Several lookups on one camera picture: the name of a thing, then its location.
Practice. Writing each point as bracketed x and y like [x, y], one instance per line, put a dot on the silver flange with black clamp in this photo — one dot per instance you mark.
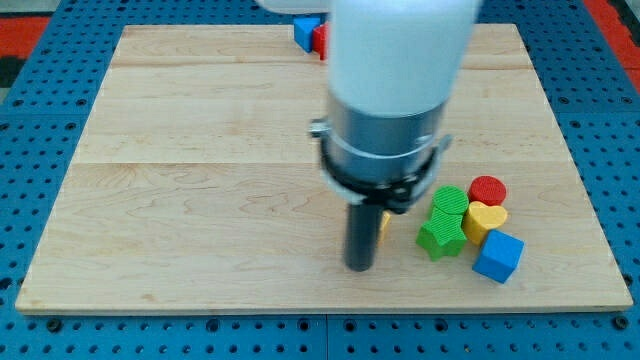
[388, 161]

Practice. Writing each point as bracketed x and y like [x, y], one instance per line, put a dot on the green star block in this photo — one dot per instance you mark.
[441, 235]

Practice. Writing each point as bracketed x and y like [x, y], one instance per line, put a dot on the red block at top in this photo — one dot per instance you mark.
[319, 40]

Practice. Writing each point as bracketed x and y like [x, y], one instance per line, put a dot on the yellow heart block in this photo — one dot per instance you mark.
[479, 219]

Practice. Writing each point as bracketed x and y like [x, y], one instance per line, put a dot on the green cylinder block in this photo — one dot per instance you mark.
[450, 200]

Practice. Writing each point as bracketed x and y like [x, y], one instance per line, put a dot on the blue cube block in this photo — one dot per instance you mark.
[499, 256]

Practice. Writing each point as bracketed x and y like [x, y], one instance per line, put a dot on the blue triangular block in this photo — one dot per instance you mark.
[303, 31]

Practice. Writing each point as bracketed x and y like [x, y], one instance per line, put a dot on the light wooden board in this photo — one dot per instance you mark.
[195, 189]

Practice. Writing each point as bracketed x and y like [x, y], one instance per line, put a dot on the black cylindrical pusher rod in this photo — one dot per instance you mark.
[361, 236]

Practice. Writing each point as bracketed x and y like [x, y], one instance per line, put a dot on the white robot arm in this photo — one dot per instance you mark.
[392, 65]

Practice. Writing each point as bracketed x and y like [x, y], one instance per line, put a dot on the yellow hexagon block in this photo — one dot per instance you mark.
[385, 220]

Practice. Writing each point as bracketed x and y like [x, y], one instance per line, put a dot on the red cylinder block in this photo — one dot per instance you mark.
[488, 190]

